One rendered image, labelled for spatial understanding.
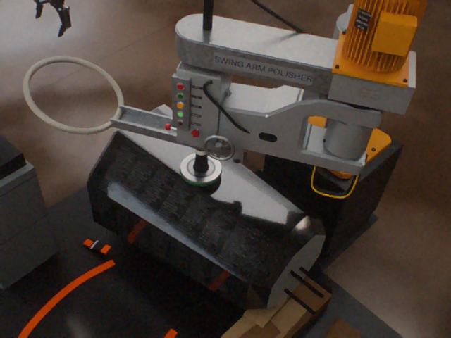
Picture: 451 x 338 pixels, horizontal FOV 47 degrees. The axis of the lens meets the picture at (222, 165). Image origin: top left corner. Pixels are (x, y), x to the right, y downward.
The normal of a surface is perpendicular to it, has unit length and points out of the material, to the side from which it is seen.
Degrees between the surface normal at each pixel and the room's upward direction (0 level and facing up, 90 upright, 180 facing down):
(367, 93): 90
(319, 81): 90
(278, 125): 90
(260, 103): 4
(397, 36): 90
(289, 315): 0
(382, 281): 0
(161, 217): 45
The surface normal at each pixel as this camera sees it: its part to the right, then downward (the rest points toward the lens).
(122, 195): -0.42, -0.13
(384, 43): -0.26, 0.69
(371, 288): 0.06, -0.69
